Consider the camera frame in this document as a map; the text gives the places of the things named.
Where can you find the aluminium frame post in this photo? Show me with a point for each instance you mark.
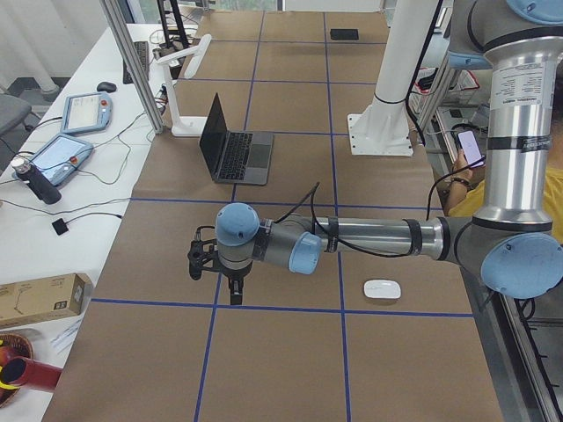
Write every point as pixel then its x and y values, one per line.
pixel 125 44

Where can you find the person in yellow shirt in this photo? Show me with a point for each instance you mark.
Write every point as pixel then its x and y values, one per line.
pixel 523 184

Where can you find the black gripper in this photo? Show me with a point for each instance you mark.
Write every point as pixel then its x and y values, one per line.
pixel 234 275

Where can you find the black water bottle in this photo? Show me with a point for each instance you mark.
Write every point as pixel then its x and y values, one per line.
pixel 27 172

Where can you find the black office chair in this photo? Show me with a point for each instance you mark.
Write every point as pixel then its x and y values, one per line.
pixel 14 111

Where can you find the lower teach pendant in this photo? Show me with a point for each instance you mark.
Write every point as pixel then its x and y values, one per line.
pixel 58 159

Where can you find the black computer mouse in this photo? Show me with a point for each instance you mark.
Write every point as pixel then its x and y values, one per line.
pixel 106 87

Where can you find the cardboard box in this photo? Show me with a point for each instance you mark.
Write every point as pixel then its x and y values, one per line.
pixel 44 299

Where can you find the smartphone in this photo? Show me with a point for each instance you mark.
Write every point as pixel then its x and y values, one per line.
pixel 467 142

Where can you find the grey laptop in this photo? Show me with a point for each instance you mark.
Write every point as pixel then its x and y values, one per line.
pixel 234 157

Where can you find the small black square device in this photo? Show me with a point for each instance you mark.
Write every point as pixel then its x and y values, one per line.
pixel 60 226

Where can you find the white desk lamp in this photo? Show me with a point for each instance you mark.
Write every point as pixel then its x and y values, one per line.
pixel 183 125

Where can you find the white computer mouse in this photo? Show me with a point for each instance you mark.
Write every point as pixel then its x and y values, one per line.
pixel 382 289

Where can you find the upper teach pendant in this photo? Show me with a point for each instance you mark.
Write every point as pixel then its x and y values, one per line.
pixel 86 113

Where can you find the white pedestal column base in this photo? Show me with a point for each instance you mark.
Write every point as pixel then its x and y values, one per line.
pixel 382 128

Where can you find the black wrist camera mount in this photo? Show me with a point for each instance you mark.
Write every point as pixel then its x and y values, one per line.
pixel 202 255

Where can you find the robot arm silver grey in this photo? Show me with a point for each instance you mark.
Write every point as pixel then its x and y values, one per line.
pixel 508 243

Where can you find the red bottle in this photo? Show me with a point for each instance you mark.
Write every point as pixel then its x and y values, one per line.
pixel 22 372

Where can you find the black mouse pad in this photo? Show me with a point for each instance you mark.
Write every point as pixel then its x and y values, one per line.
pixel 344 34

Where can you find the teach pendant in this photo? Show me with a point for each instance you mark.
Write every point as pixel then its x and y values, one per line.
pixel 86 113
pixel 58 159

